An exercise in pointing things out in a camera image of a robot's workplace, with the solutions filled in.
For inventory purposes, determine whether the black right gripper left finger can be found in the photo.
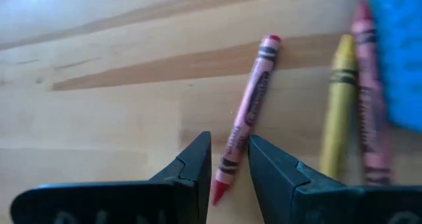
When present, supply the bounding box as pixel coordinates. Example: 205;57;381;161
9;130;212;224

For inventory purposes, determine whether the yellow crayon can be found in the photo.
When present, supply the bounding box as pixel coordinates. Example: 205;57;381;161
318;33;359;181

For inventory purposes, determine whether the red crayon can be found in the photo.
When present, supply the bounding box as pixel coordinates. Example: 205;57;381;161
210;34;282;207
350;0;394;187

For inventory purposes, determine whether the blue plastic basket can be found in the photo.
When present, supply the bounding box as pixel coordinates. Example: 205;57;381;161
367;0;422;135

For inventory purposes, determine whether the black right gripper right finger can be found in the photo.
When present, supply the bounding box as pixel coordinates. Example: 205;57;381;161
248;134;422;224

